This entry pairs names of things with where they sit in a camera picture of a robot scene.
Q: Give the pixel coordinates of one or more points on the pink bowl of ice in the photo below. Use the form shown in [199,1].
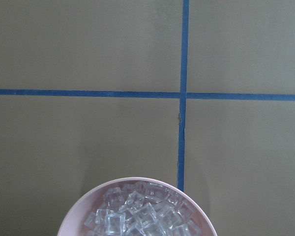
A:
[136,206]

